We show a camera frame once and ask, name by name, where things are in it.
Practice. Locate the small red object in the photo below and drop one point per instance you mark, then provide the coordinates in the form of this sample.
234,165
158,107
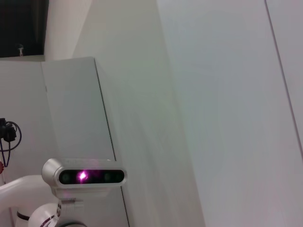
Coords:
1,168

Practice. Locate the silver head camera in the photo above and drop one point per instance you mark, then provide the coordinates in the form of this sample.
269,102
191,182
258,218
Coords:
71,177

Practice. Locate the white robot head housing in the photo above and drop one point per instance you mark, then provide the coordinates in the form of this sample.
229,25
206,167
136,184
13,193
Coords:
23,186

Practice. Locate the white cabinet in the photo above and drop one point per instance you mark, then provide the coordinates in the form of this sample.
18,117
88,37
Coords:
78,106

